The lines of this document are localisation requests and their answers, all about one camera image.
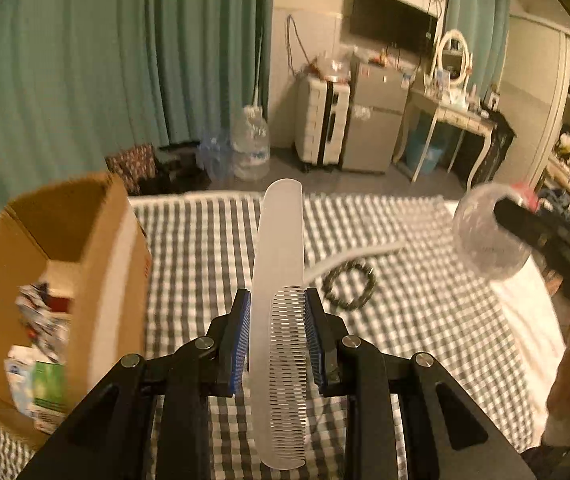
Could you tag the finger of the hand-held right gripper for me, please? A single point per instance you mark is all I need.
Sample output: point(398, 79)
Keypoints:
point(520, 217)

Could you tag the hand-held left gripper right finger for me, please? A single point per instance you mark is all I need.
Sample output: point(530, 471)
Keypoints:
point(313, 335)

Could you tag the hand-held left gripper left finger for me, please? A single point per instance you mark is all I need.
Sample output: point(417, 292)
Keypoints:
point(242, 340)

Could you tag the clear plastic ball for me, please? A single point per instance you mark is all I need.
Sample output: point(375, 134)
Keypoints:
point(480, 245)

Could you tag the translucent white comb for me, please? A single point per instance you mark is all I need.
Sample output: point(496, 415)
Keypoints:
point(277, 260)

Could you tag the brown cardboard box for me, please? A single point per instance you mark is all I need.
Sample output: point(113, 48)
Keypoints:
point(105, 270)

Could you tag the green white medicine box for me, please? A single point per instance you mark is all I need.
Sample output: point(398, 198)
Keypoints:
point(47, 385)

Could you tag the black bag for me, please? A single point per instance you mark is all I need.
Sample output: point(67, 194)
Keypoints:
point(497, 155)

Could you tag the white blanket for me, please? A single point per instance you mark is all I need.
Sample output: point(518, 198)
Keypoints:
point(530, 320)

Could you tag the checked bed cloth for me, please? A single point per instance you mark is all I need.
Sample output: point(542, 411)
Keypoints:
point(415, 335)

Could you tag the cream wardrobe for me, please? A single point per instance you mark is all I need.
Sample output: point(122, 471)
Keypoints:
point(540, 110)

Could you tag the blue waste bin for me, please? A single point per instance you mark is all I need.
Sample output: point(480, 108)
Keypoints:
point(422, 155)

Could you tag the white dressing table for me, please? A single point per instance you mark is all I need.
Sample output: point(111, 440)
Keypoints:
point(460, 115)

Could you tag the oval white vanity mirror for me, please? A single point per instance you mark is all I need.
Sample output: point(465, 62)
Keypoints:
point(452, 55)

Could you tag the grey fridge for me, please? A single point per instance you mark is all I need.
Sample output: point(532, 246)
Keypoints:
point(370, 125)

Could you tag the black clothes pile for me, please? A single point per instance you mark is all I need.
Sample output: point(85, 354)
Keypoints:
point(180, 170)

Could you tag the crushed clear plastic bottles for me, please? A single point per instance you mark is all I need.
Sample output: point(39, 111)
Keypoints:
point(212, 155)

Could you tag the large clear water bottle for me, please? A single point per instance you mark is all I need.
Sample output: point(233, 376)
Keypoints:
point(252, 145)

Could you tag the crumpled wrappers pile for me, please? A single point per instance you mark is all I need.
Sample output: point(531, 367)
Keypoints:
point(42, 315)

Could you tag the brown patterned bag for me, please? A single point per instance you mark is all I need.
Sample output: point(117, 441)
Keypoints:
point(132, 165)

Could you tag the narrow green curtain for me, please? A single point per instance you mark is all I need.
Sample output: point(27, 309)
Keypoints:
point(485, 10)

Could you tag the white suitcase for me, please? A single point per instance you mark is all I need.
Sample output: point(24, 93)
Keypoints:
point(310, 120)

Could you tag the blue white packet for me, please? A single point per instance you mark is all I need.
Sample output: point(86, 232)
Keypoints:
point(17, 367)

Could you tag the clear plastic bag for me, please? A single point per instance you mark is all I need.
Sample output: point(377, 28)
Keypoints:
point(332, 67)

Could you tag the white thin rod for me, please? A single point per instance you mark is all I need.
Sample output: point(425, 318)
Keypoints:
point(256, 96)

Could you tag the wide green curtain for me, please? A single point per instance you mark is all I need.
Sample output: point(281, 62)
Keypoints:
point(90, 60)

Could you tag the black wall television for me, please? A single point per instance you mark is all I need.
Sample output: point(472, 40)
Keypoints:
point(390, 20)

